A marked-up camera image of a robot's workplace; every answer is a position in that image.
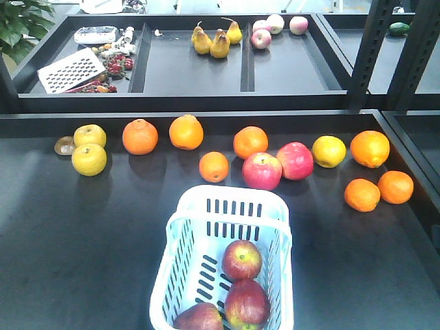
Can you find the dark red apple front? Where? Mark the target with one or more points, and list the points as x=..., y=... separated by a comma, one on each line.
x=241, y=260

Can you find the dark red apple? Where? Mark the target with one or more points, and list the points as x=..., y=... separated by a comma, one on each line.
x=247, y=305
x=241, y=260
x=204, y=316

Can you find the light blue plastic basket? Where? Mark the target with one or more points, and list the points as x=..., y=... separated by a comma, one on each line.
x=207, y=219

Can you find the large orange behind apples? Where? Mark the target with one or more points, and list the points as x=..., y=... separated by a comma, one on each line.
x=250, y=140

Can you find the small orange centre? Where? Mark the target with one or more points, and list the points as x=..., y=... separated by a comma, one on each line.
x=214, y=167

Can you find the small orange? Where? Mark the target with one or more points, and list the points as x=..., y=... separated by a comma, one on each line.
x=395, y=187
x=362, y=195
x=214, y=167

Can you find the pink red apple left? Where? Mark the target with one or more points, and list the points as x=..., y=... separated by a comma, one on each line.
x=262, y=171

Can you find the pink red apple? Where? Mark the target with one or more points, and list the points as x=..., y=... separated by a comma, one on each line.
x=262, y=171
x=296, y=160

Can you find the pink red apple right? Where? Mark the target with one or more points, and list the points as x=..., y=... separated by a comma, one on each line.
x=296, y=160

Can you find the bumpy orange far left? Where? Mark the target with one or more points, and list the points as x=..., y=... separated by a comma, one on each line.
x=139, y=137

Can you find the yellow orange citrus fruit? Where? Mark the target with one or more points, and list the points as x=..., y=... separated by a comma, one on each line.
x=328, y=151

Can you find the brown yellow pear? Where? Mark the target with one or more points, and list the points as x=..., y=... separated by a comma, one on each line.
x=220, y=46

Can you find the yellow apple lower left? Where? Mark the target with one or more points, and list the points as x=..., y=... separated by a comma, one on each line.
x=89, y=159

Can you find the yellow apple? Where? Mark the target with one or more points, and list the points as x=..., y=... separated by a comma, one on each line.
x=90, y=134
x=89, y=159

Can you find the pale pink apple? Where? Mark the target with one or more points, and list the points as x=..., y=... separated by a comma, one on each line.
x=261, y=39

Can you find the yellow apple upper left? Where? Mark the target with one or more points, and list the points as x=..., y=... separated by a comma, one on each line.
x=90, y=134

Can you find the small orange lower left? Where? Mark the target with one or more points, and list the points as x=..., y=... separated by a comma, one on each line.
x=362, y=195

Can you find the orange upper right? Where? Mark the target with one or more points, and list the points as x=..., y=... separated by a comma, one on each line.
x=370, y=148

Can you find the brown kiwi slice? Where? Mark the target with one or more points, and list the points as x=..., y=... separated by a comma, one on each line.
x=65, y=145

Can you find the small orange lower right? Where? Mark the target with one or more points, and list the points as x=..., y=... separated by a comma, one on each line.
x=395, y=187

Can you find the white electronic scale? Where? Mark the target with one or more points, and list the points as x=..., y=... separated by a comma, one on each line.
x=95, y=35

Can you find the green avocado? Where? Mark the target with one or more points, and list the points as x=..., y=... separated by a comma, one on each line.
x=398, y=29

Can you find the green potted plant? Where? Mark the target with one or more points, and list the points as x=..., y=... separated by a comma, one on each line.
x=20, y=19

